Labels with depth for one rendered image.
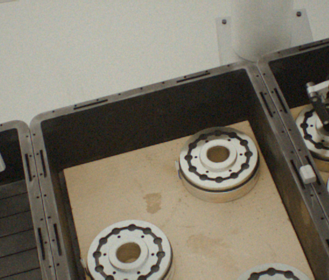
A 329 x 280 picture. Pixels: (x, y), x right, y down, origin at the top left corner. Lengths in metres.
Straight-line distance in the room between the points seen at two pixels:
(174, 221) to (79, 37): 0.55
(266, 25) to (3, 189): 0.44
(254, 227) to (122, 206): 0.17
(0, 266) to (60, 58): 0.52
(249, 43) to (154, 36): 0.27
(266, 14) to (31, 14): 0.53
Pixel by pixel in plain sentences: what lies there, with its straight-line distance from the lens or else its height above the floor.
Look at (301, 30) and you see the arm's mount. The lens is 1.34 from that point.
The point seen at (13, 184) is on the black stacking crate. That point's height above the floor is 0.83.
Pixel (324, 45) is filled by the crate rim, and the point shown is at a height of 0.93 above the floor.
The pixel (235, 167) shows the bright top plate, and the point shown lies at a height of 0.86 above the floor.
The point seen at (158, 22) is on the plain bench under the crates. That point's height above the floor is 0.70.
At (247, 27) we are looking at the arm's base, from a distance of 1.25.
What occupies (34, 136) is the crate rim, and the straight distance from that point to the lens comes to 1.06.
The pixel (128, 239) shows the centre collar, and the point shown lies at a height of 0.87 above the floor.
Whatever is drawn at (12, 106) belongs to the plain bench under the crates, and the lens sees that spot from 1.43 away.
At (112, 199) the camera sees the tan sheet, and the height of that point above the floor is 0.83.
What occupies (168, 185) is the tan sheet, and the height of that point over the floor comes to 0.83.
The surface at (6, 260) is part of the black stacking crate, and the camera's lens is 1.09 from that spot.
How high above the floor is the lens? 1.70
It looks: 49 degrees down
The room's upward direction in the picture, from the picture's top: 11 degrees counter-clockwise
